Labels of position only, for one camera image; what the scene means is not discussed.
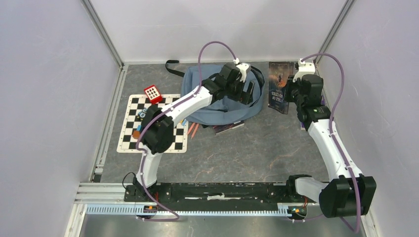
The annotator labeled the orange pencil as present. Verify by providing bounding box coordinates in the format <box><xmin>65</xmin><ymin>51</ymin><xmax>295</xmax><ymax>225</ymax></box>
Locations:
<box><xmin>191</xmin><ymin>123</ymin><xmax>199</xmax><ymax>139</ymax></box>
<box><xmin>187</xmin><ymin>122</ymin><xmax>195</xmax><ymax>135</ymax></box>

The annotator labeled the orange yellow toy block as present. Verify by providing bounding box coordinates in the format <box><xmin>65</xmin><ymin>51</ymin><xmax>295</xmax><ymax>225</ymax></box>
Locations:
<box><xmin>132</xmin><ymin>130</ymin><xmax>141</xmax><ymax>140</ymax></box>

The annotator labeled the dark tale of cities book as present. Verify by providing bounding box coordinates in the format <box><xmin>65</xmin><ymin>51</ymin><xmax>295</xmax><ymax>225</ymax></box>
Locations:
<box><xmin>268</xmin><ymin>62</ymin><xmax>294</xmax><ymax>115</ymax></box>

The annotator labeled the orange pencil right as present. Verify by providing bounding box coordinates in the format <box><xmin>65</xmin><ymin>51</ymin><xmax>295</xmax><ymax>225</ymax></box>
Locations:
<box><xmin>191</xmin><ymin>123</ymin><xmax>199</xmax><ymax>139</ymax></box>

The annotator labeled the dark book under backpack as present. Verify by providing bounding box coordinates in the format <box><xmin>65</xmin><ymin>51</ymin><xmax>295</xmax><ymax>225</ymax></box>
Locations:
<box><xmin>212</xmin><ymin>121</ymin><xmax>245</xmax><ymax>135</ymax></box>

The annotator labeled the blue student backpack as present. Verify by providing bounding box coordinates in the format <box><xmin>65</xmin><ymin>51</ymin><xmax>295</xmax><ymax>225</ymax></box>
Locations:
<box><xmin>165</xmin><ymin>60</ymin><xmax>265</xmax><ymax>126</ymax></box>

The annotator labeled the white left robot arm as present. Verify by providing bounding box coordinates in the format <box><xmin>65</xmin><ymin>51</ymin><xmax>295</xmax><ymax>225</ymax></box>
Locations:
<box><xmin>136</xmin><ymin>63</ymin><xmax>255</xmax><ymax>201</ymax></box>

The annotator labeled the blue owl toy figure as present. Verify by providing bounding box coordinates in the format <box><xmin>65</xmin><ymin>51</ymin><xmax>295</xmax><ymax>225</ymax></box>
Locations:
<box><xmin>136</xmin><ymin>108</ymin><xmax>147</xmax><ymax>120</ymax></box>

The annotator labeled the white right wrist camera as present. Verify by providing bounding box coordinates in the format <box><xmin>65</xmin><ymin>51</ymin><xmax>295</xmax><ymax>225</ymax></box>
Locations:
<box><xmin>293</xmin><ymin>58</ymin><xmax>316</xmax><ymax>82</ymax></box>

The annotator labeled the black white chessboard mat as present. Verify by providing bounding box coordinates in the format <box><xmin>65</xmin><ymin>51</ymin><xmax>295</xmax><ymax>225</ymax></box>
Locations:
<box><xmin>117</xmin><ymin>94</ymin><xmax>188</xmax><ymax>153</ymax></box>

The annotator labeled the orange pencil left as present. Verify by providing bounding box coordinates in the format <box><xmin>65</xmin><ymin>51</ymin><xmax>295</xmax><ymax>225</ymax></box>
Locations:
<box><xmin>187</xmin><ymin>122</ymin><xmax>195</xmax><ymax>135</ymax></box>

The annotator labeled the red white toy block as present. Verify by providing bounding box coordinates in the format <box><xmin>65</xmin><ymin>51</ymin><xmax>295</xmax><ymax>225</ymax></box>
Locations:
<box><xmin>144</xmin><ymin>84</ymin><xmax>163</xmax><ymax>104</ymax></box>

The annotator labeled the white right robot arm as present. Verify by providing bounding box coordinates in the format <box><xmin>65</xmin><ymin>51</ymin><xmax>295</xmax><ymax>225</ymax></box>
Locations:
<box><xmin>283</xmin><ymin>75</ymin><xmax>377</xmax><ymax>218</ymax></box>

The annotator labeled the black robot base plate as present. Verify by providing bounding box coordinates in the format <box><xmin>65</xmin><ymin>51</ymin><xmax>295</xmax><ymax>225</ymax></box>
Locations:
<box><xmin>124</xmin><ymin>182</ymin><xmax>312</xmax><ymax>212</ymax></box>

